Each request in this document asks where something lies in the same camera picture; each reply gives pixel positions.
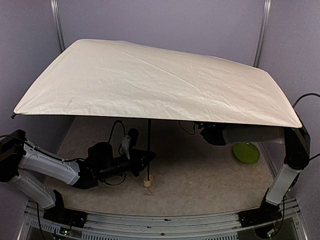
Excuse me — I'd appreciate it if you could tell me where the beige folding umbrella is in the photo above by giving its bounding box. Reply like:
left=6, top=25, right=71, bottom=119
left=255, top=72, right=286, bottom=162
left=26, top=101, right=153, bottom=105
left=11, top=38, right=304, bottom=188

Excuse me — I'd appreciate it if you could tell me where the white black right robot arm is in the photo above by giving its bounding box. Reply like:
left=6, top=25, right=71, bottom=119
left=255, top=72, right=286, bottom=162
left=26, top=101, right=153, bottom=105
left=196, top=122, right=311, bottom=206

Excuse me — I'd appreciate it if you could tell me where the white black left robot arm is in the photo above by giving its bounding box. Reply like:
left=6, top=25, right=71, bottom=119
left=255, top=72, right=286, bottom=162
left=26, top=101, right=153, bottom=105
left=0, top=128, right=156, bottom=211

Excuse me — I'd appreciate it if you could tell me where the green flat plate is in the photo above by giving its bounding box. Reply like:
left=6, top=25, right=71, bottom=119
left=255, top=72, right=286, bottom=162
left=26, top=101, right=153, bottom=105
left=232, top=142, right=261, bottom=165

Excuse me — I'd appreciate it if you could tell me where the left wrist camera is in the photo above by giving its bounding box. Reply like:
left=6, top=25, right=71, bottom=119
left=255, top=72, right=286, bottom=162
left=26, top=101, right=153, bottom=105
left=119, top=128, right=139, bottom=160

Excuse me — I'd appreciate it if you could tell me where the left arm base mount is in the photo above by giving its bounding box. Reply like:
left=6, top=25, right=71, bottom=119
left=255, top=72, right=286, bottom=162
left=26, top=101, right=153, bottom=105
left=43, top=208, right=88, bottom=228

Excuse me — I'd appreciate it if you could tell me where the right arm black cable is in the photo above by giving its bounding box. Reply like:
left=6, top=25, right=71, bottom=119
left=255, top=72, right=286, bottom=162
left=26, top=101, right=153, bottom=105
left=292, top=92, right=320, bottom=161

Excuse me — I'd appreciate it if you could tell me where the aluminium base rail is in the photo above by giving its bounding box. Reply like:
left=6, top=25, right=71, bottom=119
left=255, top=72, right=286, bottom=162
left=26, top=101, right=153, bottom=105
left=17, top=197, right=308, bottom=240

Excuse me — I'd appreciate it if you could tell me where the right corner aluminium post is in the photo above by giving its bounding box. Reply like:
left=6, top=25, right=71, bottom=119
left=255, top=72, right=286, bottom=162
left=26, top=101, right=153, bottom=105
left=253, top=0, right=272, bottom=68

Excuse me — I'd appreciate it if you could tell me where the corner aluminium post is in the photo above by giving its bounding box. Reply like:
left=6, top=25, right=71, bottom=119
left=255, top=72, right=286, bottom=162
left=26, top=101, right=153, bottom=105
left=50, top=0, right=66, bottom=53
left=253, top=0, right=272, bottom=68

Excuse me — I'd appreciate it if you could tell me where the left corner aluminium post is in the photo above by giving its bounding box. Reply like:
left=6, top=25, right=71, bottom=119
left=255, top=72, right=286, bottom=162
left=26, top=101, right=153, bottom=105
left=50, top=0, right=66, bottom=53

